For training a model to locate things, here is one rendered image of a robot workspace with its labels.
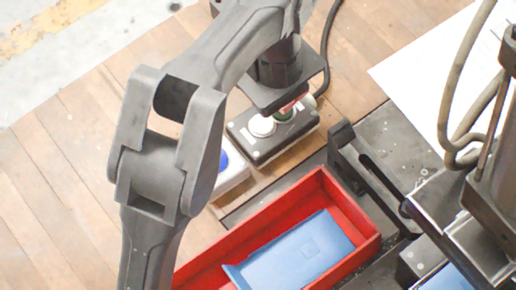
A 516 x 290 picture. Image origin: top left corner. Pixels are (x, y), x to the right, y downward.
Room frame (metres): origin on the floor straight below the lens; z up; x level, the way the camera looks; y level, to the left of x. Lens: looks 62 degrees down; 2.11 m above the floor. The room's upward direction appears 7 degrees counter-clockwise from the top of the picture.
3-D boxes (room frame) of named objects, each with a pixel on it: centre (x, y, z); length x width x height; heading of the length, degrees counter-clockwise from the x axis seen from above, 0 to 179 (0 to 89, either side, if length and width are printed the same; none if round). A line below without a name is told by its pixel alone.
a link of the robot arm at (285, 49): (0.67, -0.04, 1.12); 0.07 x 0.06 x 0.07; 149
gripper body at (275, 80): (0.66, -0.04, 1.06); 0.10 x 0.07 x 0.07; 121
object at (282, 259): (0.46, -0.02, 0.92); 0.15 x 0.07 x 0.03; 117
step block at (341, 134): (0.58, -0.12, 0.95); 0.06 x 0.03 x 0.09; 31
